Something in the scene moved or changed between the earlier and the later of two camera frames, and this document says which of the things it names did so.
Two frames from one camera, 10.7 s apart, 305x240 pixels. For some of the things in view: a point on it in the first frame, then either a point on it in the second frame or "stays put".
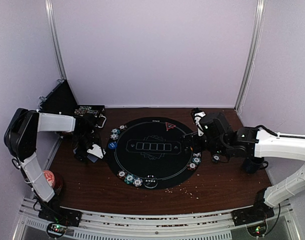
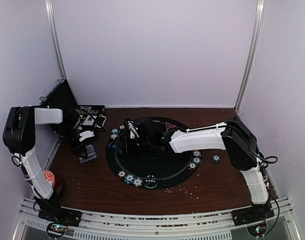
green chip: (129, 178) stays put
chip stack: (192, 166) stays put
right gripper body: (213, 146) -> (145, 145)
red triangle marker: (169, 126) stays put
